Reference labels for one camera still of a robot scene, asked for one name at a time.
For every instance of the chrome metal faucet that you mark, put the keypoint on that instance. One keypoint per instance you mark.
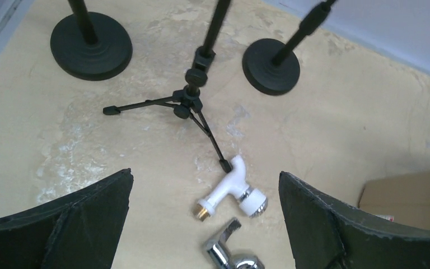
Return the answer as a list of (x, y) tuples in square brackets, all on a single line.
[(217, 250)]

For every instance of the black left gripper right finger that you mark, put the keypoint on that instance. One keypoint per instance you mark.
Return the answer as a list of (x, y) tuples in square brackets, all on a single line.
[(325, 232)]

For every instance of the black round-base stand left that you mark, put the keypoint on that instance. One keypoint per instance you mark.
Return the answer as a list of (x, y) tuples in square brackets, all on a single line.
[(89, 45)]

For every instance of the black round-base stand centre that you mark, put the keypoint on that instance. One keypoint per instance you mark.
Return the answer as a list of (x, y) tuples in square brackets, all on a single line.
[(271, 66)]

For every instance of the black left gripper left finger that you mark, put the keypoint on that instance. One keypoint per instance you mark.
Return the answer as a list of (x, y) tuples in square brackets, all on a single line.
[(79, 230)]

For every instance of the black tripod microphone stand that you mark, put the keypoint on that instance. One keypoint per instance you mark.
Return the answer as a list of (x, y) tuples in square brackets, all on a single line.
[(186, 103)]

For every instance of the black round-base stand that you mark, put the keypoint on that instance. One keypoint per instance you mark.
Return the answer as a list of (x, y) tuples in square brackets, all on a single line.
[(271, 66), (89, 45)]

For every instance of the tan plastic tool case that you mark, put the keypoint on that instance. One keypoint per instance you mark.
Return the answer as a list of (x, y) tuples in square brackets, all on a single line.
[(403, 199)]

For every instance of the white plastic faucet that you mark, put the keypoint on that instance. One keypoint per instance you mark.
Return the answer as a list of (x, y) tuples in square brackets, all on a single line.
[(252, 201)]

